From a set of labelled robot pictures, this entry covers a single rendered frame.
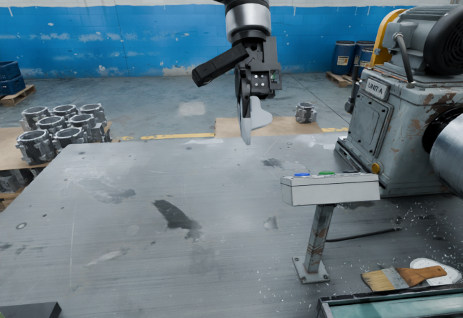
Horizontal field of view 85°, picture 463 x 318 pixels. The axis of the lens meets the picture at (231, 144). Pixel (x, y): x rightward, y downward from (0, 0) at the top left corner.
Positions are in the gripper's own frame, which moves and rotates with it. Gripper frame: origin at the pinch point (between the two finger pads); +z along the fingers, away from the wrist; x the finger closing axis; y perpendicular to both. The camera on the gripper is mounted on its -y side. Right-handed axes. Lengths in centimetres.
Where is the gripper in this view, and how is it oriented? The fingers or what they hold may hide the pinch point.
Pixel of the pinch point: (244, 138)
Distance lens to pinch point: 49.5
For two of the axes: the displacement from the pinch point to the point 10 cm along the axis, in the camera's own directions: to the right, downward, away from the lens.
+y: 10.0, -0.5, 0.9
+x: -0.8, 0.7, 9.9
